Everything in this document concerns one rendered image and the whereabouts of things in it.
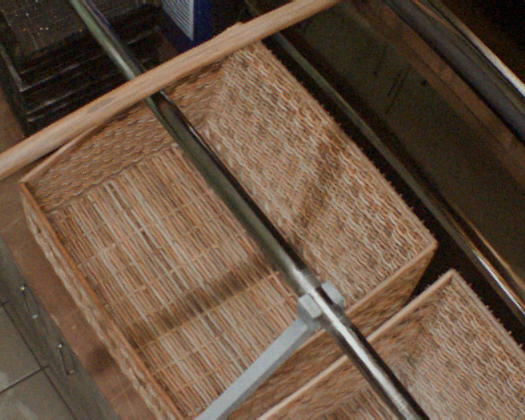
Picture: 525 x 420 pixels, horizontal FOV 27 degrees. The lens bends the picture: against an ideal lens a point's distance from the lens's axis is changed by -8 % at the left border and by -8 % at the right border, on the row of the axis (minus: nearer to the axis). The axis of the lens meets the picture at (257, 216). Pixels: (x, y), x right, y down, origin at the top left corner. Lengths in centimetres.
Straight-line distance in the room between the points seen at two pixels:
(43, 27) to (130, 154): 31
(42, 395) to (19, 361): 10
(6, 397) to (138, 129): 81
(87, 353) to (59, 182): 31
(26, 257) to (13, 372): 59
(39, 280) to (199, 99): 44
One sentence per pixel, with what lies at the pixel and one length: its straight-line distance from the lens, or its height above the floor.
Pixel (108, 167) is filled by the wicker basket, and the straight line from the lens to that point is 210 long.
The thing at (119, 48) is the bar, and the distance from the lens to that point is 156.
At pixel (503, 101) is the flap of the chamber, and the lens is 123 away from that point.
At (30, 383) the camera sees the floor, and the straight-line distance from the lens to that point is 260.
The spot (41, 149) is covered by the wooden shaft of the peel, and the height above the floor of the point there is 120.
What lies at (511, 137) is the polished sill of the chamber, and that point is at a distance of 152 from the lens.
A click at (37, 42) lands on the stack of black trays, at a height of 87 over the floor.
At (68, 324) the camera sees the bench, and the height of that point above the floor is 58.
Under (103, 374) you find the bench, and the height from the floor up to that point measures 58.
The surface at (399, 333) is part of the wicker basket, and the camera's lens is 181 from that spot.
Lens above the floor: 235
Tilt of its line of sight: 57 degrees down
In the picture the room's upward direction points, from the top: 4 degrees clockwise
